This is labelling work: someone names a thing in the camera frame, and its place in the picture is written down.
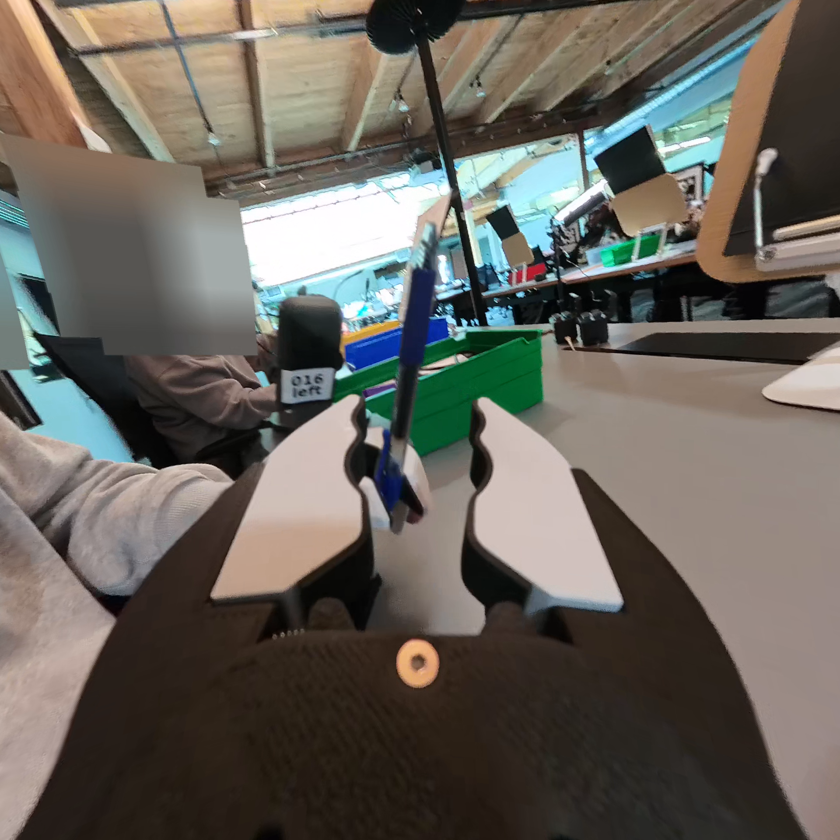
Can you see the blue pen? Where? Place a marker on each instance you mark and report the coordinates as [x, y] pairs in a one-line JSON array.
[[417, 308]]

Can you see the black pole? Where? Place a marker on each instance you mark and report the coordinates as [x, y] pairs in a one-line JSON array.
[[453, 197]]

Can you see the black office chair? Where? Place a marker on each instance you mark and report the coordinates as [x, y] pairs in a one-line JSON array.
[[98, 394]]

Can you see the distant green bin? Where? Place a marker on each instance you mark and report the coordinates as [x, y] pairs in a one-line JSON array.
[[623, 253]]

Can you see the small marker sign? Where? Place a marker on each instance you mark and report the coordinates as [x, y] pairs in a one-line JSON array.
[[690, 184]]

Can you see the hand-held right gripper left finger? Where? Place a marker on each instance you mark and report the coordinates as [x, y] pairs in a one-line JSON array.
[[295, 518]]

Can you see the blue plastic bin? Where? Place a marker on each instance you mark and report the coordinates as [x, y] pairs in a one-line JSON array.
[[374, 348]]

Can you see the green plastic bin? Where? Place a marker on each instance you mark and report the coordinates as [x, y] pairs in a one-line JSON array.
[[472, 387]]

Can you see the yellow plastic bin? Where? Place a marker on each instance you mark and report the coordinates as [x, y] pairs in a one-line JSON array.
[[374, 326]]

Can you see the wooden column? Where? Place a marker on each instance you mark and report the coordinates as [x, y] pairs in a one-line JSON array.
[[33, 65]]

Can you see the cardboard sign board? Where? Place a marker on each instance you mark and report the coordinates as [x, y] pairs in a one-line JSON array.
[[433, 226]]

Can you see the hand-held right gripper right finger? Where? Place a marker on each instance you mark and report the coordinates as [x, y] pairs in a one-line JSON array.
[[544, 531]]

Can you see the person's left forearm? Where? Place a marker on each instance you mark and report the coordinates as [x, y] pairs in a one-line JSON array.
[[98, 499]]

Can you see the grey desk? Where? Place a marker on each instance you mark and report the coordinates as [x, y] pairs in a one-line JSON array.
[[656, 492]]

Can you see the wooden top table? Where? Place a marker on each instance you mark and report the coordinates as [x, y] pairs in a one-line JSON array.
[[656, 261]]

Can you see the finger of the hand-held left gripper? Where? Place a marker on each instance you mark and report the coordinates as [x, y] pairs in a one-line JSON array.
[[375, 441], [420, 479]]

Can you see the small red bin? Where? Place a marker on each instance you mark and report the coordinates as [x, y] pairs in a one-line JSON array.
[[528, 274]]

